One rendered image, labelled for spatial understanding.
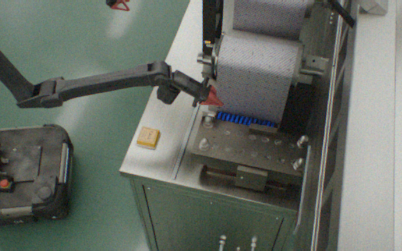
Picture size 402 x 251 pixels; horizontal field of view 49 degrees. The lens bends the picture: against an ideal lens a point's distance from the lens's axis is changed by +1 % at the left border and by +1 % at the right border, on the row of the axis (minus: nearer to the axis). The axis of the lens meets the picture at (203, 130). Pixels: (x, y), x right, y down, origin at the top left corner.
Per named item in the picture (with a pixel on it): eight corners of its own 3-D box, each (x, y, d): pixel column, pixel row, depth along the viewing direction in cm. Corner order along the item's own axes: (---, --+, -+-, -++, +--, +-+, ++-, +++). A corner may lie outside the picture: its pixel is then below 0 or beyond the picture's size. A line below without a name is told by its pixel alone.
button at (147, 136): (142, 129, 170) (142, 125, 168) (160, 132, 169) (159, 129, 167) (137, 143, 166) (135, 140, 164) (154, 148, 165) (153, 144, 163)
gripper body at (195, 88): (195, 109, 153) (177, 99, 151) (202, 87, 158) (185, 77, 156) (204, 100, 148) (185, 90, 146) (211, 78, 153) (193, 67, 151)
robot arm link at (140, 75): (36, 99, 144) (41, 77, 151) (44, 111, 148) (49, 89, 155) (166, 74, 141) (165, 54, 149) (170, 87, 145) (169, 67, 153)
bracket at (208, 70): (204, 102, 177) (204, 47, 152) (219, 106, 176) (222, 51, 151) (200, 112, 174) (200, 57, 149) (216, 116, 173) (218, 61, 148)
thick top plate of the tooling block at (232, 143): (202, 125, 162) (202, 116, 157) (311, 148, 156) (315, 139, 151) (190, 162, 153) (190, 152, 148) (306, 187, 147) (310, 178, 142)
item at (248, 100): (216, 111, 160) (217, 77, 145) (280, 124, 157) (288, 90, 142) (215, 112, 160) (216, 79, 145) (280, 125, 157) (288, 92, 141)
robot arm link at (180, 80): (173, 74, 146) (175, 65, 150) (163, 88, 150) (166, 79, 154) (190, 84, 147) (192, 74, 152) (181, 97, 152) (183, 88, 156)
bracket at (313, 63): (306, 58, 140) (307, 53, 138) (324, 61, 139) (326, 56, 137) (304, 69, 137) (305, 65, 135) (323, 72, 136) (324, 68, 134)
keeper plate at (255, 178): (236, 180, 156) (238, 164, 147) (264, 186, 154) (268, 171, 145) (234, 186, 154) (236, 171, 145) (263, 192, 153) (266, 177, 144)
